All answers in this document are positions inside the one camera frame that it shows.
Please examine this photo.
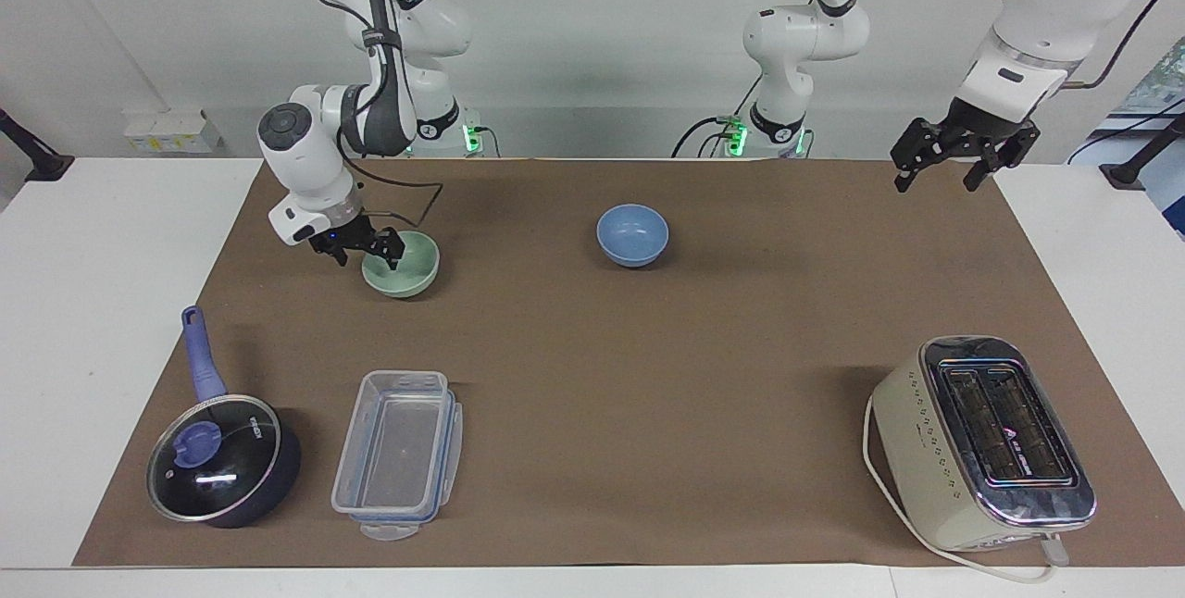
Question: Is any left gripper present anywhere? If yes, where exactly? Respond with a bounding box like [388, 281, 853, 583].
[890, 98, 1041, 194]

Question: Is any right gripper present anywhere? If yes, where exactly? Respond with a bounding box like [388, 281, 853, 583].
[308, 215, 406, 271]

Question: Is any green bowl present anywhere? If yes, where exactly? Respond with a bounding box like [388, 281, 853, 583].
[361, 230, 441, 300]

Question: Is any blue bowl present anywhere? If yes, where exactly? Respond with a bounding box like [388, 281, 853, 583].
[595, 203, 670, 268]

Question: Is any black stand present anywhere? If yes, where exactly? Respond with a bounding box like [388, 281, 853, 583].
[1099, 113, 1185, 191]
[0, 107, 76, 183]

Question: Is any dark blue saucepan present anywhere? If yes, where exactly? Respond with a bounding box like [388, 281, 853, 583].
[159, 305, 303, 529]

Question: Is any clear plastic food container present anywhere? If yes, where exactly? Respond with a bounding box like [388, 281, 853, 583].
[330, 369, 465, 542]

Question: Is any glass lid with blue knob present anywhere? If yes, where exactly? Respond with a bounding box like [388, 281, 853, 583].
[145, 393, 281, 524]

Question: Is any cream toaster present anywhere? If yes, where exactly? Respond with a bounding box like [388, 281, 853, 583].
[869, 334, 1099, 554]

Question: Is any white wall socket box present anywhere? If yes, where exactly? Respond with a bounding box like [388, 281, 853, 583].
[122, 106, 224, 156]

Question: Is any white toaster cord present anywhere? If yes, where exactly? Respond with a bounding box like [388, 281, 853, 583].
[862, 394, 1071, 584]

